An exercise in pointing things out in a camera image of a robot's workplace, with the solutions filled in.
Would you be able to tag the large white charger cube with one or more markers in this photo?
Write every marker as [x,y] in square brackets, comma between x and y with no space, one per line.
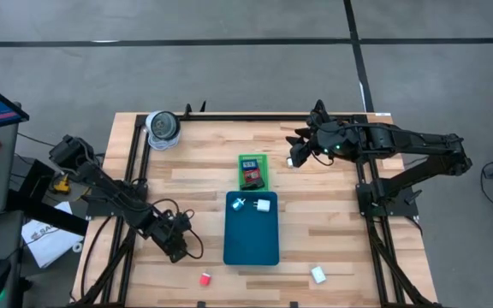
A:
[263,206]

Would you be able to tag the small yellow object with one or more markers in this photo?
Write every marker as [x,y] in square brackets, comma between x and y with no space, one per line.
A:
[62,186]

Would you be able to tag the silver white charger cube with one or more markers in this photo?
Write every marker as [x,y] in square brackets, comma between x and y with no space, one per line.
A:
[238,204]

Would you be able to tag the red charger cube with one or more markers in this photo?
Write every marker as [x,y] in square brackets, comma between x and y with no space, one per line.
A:
[205,279]

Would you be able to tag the red card box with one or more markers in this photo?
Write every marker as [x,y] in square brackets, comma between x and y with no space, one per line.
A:
[252,175]

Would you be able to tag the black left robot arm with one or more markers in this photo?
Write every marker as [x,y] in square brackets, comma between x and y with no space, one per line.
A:
[101,184]

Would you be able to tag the white printed paper sheet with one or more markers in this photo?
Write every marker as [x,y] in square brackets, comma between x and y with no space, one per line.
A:
[54,244]

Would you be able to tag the black table clamp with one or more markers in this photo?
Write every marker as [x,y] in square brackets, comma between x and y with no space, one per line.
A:
[201,304]
[293,304]

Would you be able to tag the green card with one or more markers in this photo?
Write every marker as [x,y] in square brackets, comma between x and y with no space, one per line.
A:
[266,171]

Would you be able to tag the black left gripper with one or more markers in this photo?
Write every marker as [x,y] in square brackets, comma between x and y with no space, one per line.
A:
[169,233]

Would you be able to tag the blue rectangular tray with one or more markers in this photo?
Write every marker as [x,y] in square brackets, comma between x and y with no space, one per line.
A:
[251,239]

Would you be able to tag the black stand beam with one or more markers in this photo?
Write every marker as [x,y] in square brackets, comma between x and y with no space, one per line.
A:
[49,216]

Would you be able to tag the white label sticker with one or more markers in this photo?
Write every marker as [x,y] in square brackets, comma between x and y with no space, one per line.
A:
[382,114]

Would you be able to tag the black metal table frame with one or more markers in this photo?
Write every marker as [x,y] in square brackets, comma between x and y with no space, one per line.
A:
[251,117]

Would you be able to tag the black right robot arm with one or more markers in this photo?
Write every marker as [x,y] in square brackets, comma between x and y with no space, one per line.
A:
[417,141]

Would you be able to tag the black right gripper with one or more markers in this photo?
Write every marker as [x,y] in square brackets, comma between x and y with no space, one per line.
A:
[336,139]

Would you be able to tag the flat white power adapter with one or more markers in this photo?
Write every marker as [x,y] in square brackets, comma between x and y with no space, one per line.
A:
[318,274]

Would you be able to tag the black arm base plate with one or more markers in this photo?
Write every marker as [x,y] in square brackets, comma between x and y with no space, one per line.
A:
[400,207]
[101,209]

